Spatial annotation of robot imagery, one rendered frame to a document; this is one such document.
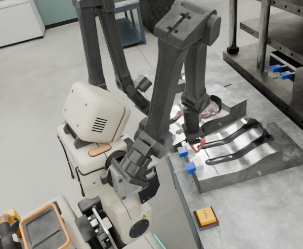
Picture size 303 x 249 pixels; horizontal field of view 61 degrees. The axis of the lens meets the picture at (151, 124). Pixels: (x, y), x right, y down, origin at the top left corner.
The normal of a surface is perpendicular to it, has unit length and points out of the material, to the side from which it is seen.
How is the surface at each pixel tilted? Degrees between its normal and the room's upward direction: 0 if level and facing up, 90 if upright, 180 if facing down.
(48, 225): 0
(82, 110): 48
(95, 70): 89
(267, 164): 90
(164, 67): 86
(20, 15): 90
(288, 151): 0
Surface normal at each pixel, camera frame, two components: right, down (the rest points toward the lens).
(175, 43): -0.63, 0.51
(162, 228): -0.18, -0.78
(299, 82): 0.20, 0.57
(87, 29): 0.51, 0.44
